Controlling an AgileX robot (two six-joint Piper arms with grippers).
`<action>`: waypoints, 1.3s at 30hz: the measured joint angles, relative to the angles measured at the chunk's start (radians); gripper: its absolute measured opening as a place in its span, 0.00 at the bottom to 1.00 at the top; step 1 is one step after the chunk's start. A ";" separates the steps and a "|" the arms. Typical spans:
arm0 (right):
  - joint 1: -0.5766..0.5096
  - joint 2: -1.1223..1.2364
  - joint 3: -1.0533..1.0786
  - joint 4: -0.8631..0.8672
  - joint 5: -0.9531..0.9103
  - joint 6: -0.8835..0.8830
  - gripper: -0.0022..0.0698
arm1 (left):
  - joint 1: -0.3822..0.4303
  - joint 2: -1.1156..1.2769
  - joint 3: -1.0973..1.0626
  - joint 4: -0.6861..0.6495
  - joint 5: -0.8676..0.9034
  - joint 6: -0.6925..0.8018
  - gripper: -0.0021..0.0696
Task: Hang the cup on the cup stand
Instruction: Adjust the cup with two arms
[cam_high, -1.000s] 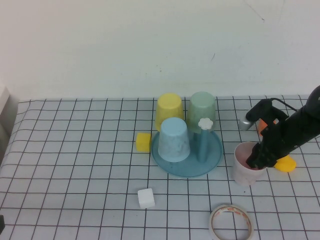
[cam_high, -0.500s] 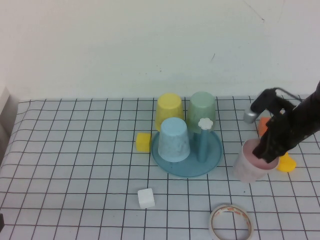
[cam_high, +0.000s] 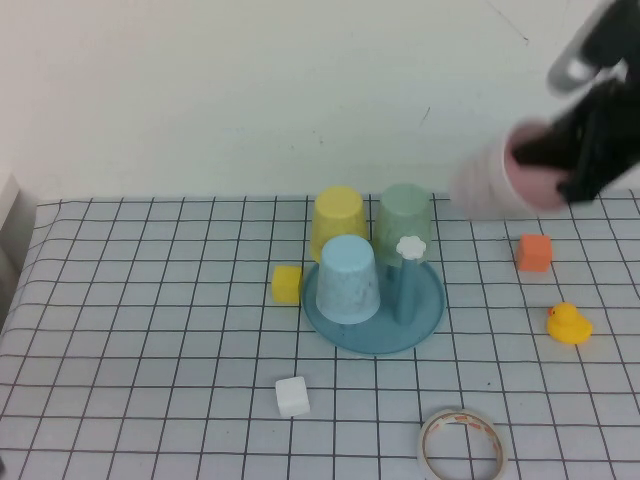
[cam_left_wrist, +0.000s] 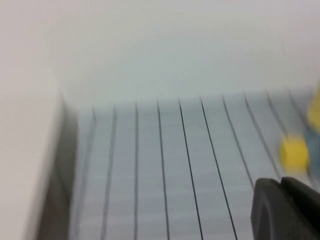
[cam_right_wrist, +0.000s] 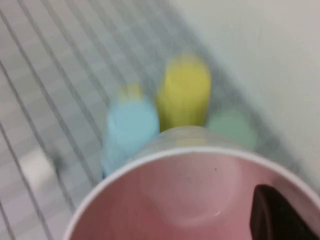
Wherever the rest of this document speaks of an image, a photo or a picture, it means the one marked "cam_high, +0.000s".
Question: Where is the yellow rubber duck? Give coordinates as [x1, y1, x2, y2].
[545, 301, 594, 346]

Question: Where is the yellow plastic cup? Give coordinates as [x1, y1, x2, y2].
[308, 185, 370, 264]

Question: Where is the grid pattern tablecloth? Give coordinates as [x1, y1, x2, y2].
[0, 189, 640, 480]

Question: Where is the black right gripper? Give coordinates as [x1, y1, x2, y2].
[512, 74, 640, 205]

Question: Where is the pale green plastic cup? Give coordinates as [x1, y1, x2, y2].
[373, 183, 434, 269]

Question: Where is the light blue plastic cup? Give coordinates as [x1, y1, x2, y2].
[314, 235, 382, 325]

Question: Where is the pink marbled plastic cup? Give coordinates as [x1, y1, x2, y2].
[447, 117, 576, 222]

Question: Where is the white furniture edge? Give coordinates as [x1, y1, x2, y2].
[0, 172, 24, 236]

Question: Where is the yellow foam cube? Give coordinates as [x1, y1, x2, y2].
[271, 264, 304, 304]

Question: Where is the blue cup stand tray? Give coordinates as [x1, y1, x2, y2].
[301, 235, 447, 357]

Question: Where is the white foam cube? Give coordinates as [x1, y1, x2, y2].
[274, 375, 312, 419]

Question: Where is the orange foam cube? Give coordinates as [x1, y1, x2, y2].
[516, 233, 554, 274]

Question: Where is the clear adhesive tape roll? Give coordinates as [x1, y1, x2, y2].
[417, 406, 511, 480]

